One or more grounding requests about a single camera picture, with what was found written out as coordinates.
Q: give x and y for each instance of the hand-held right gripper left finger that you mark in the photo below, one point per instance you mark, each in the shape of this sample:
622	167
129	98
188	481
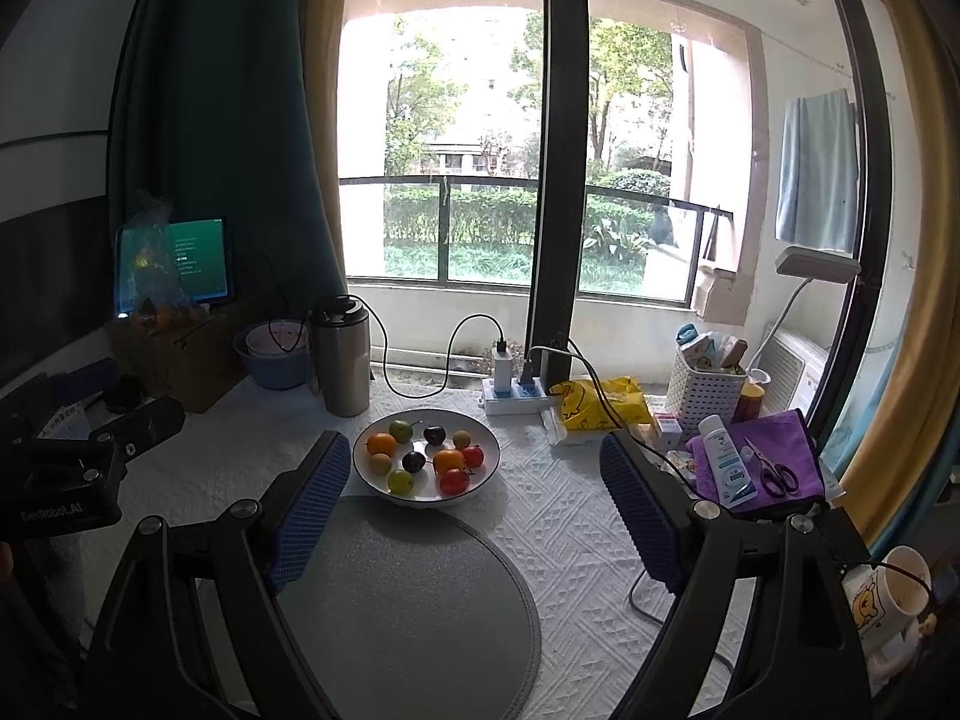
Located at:
307	510

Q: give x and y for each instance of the white cream tube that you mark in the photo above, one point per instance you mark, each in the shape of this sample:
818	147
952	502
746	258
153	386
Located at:
727	465

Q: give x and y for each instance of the black monitor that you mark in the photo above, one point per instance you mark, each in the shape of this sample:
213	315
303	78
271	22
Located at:
52	277

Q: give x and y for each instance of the small white red box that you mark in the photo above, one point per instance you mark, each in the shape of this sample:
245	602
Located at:
666	431

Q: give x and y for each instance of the purple cloth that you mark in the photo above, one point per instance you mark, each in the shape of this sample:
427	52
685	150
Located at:
787	442

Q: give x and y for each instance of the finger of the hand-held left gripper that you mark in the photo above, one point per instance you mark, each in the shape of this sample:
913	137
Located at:
150	420

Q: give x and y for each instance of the white outdoor appliance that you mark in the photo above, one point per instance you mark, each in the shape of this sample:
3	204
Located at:
799	375

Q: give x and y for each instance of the light blue hanging towel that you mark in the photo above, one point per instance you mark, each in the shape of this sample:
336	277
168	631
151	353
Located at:
817	172

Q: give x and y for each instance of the scissors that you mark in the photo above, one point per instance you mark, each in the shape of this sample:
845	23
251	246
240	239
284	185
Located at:
776	476

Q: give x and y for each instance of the brown jar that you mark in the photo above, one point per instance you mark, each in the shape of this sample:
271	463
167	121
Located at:
750	401

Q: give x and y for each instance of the white plastic packet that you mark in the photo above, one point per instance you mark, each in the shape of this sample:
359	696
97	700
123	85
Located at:
562	431

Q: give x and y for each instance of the clear plastic bag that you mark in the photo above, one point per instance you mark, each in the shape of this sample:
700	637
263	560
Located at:
146	262

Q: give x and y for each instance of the white bowl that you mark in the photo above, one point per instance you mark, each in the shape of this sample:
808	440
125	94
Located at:
420	502

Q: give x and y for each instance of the yellow green apple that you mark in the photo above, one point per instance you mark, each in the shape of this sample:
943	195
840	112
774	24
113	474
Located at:
400	481

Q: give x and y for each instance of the dark purple plum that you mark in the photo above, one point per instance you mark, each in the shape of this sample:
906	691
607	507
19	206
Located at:
434	436
413	461

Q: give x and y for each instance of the red apple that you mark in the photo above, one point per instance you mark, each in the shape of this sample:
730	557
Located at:
454	481
472	457

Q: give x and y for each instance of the white perforated basket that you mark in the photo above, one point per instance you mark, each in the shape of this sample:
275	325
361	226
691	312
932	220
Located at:
697	397

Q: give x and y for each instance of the black balcony railing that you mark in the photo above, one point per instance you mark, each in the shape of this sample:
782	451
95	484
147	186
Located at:
450	184

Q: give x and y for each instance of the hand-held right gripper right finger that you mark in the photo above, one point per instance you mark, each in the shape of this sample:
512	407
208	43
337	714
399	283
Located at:
645	517

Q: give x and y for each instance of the dark window frame post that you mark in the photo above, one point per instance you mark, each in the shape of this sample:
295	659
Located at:
559	165

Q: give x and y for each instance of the tablet with lit screen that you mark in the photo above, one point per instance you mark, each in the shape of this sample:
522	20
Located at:
199	262

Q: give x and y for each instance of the brown kiwi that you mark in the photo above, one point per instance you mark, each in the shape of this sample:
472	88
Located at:
379	463
461	439

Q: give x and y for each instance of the steel thermos tumbler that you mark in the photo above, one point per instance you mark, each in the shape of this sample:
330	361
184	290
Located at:
341	367

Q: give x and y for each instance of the teal curtain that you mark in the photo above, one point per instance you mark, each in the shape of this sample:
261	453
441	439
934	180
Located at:
225	127

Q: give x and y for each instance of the person's left forearm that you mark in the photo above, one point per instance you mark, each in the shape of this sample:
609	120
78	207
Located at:
37	615

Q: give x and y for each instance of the white power strip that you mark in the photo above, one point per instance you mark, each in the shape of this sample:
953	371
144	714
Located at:
517	399

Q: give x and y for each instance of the blue basin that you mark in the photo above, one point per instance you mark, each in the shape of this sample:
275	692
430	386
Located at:
274	375

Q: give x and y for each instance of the white desk lamp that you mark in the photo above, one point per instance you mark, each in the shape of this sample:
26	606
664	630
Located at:
817	262

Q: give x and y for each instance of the round grey mat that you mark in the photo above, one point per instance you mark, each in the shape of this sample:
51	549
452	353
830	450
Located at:
420	600

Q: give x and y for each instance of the yellow duck bag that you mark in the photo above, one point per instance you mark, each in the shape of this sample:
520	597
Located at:
600	405

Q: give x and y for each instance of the yellow curtain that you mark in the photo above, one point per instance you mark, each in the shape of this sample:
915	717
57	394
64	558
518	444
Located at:
922	315

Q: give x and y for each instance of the white textured tablecloth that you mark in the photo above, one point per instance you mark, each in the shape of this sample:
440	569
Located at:
555	525

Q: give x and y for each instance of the orange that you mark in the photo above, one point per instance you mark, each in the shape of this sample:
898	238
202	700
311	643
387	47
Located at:
381	444
448	460

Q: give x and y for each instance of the black charger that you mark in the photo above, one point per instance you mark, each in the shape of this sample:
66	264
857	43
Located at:
527	375

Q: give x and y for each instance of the light blue bottle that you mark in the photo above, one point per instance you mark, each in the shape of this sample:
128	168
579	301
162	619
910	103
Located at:
694	349

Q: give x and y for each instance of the cardboard box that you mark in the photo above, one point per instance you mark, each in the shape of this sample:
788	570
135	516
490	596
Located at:
187	367

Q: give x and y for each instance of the white cartoon mug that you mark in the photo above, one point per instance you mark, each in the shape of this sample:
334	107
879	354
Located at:
892	615

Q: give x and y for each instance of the white charger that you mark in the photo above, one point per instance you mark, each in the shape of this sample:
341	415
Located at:
502	367

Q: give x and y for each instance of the pink bowl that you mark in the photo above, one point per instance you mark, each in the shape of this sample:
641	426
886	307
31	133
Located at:
274	337

